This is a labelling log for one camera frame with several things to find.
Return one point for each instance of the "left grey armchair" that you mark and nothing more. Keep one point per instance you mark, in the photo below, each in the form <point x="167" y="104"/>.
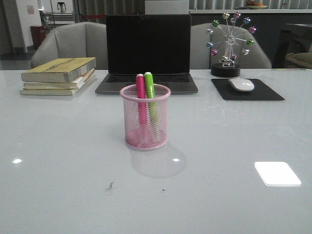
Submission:
<point x="78" y="40"/>

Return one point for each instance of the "white computer mouse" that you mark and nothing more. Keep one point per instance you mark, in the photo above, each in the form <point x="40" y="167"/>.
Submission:
<point x="241" y="84"/>

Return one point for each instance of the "grey open laptop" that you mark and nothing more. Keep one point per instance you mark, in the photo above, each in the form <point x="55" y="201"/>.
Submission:
<point x="159" y="44"/>

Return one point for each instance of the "grey armchair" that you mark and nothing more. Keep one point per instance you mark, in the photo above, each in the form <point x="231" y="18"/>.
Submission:
<point x="207" y="48"/>
<point x="78" y="40"/>

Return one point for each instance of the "right grey armchair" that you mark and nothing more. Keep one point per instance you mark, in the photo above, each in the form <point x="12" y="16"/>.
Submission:
<point x="207" y="48"/>

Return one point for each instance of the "red trash bin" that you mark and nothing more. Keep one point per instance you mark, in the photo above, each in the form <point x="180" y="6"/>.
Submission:
<point x="38" y="35"/>

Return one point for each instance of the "green highlighter pen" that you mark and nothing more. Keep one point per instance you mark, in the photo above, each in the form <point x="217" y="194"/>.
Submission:
<point x="150" y="92"/>

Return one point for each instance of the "pink highlighter pen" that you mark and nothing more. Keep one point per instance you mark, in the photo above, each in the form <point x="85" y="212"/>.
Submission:
<point x="141" y="93"/>

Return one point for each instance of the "pink mesh pen holder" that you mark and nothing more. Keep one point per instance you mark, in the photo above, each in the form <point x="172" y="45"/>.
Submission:
<point x="131" y="118"/>

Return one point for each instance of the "yellow book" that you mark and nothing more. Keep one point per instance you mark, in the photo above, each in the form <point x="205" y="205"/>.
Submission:
<point x="48" y="92"/>
<point x="60" y="70"/>

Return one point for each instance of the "fruit bowl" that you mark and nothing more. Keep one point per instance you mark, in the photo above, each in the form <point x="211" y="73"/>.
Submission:
<point x="254" y="5"/>

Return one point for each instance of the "middle white book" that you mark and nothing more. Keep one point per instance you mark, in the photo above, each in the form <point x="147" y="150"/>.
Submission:
<point x="75" y="84"/>

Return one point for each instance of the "bottom yellow book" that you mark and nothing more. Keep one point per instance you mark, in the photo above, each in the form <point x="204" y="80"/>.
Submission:
<point x="48" y="92"/>

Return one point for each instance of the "yellow top book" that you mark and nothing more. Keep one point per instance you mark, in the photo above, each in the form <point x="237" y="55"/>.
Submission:
<point x="60" y="70"/>

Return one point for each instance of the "ferris wheel desk ornament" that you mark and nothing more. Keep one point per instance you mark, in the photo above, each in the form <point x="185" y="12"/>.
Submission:
<point x="226" y="66"/>

